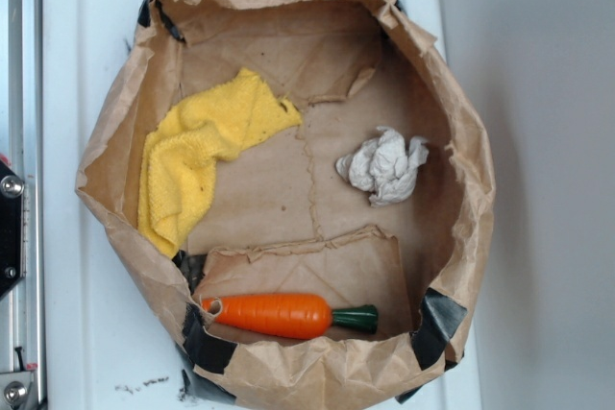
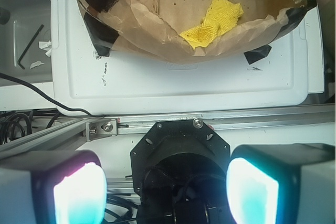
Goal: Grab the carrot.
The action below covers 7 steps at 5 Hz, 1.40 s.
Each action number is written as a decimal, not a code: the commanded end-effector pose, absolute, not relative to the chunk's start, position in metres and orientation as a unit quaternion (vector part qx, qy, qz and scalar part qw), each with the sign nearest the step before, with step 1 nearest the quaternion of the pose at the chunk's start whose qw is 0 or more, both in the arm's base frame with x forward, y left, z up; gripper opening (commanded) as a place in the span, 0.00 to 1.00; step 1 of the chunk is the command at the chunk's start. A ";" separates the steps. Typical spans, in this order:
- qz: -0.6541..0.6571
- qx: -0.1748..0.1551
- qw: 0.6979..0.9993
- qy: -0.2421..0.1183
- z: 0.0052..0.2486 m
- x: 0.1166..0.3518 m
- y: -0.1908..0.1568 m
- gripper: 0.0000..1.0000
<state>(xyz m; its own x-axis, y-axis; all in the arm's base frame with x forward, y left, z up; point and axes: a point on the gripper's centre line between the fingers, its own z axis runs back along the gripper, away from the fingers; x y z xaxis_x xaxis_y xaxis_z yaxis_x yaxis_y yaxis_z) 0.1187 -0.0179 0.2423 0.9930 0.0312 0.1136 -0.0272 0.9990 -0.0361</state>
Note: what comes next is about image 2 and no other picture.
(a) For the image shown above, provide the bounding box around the black allen key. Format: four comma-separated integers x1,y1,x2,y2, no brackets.
17,24,44,70

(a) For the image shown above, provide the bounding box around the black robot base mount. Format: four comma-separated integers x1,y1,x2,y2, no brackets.
130,119,234,223

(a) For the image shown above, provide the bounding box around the brown paper bag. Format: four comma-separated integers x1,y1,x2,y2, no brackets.
76,0,317,63

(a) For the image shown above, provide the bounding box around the black cable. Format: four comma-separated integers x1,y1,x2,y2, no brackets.
0,72,106,119

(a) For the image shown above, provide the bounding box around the yellow cloth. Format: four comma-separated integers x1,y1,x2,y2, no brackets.
180,0,244,49

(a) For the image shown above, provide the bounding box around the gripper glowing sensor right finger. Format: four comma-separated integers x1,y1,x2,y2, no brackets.
226,143,335,223

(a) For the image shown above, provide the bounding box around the aluminium frame rail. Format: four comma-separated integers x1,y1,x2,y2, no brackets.
1,104,335,153

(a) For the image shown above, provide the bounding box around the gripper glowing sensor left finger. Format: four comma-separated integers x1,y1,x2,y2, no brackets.
1,150,107,223

